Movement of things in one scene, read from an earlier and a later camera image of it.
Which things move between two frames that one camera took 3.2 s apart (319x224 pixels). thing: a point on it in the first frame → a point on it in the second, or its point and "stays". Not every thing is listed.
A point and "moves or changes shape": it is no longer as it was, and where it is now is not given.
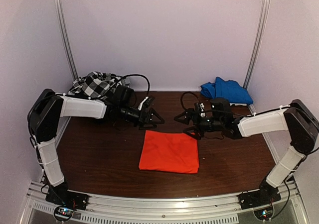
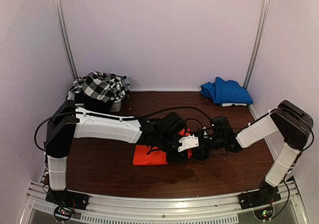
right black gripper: x=187 y=120 → x=201 y=150
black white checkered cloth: x=96 y=84 stays
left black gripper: x=152 y=123 → x=172 y=159
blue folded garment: x=229 y=89 stays
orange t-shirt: x=169 y=152 moves or changes shape
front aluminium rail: x=167 y=208 stays
